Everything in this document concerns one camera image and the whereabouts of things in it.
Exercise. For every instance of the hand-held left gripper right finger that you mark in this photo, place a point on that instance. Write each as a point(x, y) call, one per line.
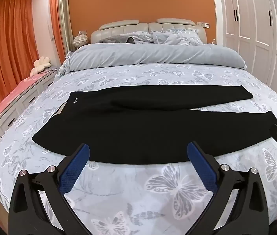
point(201, 166)

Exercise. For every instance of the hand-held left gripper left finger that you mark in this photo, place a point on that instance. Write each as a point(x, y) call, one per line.
point(76, 166)

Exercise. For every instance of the black pants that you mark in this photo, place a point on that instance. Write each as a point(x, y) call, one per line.
point(138, 127)

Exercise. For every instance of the bed with butterfly sheet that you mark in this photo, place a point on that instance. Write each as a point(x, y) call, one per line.
point(119, 200)

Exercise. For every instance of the white drawer cabinet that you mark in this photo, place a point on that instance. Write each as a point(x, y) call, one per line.
point(11, 117)

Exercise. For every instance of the pink cabinet mat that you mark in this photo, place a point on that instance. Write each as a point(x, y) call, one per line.
point(8, 91)

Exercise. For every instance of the white wardrobe doors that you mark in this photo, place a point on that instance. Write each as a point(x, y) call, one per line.
point(258, 27)

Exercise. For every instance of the white flower plush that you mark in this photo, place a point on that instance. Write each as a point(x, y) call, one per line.
point(40, 64)

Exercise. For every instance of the grey folded duvet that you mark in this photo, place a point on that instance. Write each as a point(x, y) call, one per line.
point(153, 53)

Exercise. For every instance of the white feathery lamp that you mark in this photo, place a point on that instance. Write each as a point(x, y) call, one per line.
point(80, 40)

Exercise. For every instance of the butterfly print pillow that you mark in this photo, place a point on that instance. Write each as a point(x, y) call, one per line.
point(177, 36)

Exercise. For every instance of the grey pillow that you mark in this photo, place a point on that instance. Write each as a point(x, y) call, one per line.
point(119, 38)

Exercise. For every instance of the orange curtain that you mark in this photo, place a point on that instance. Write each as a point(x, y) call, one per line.
point(8, 44)

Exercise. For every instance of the beige leather headboard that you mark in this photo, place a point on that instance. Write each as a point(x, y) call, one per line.
point(119, 28)

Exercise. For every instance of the white wall switch panel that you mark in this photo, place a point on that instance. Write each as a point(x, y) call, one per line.
point(206, 25)

